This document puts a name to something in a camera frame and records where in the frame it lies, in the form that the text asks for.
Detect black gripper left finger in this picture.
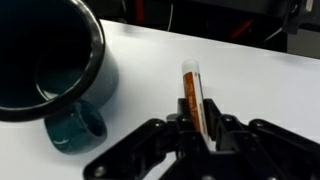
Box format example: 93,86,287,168
82,97,206,180

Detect dark teal ceramic mug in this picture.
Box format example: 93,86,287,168
0,0,120,155

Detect red whiteboard marker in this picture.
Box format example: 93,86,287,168
181,59,213,151

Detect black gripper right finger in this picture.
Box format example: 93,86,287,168
203,98,320,180

